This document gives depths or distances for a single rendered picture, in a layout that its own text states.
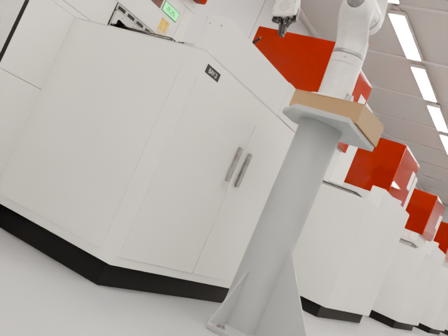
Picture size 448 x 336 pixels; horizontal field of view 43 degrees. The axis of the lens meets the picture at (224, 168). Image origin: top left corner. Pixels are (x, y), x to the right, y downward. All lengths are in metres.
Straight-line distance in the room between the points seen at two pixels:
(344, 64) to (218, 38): 0.49
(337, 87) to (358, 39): 0.19
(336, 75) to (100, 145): 0.88
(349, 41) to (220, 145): 0.60
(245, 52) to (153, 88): 0.36
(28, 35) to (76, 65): 0.19
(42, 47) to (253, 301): 1.18
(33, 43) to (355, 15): 1.15
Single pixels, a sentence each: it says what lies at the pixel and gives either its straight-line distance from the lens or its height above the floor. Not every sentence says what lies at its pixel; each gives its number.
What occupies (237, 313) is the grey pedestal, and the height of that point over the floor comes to 0.06.
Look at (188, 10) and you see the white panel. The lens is 2.77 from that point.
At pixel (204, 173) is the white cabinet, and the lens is 2.04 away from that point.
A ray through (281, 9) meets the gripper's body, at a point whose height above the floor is 1.19.
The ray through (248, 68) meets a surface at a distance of 2.10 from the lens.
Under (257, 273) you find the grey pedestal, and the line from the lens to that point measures 2.04.
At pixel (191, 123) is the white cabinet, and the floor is 0.59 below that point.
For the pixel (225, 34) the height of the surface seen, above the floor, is 0.91.
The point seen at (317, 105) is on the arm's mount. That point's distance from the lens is 2.07.
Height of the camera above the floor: 0.36
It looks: 4 degrees up
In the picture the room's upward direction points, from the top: 23 degrees clockwise
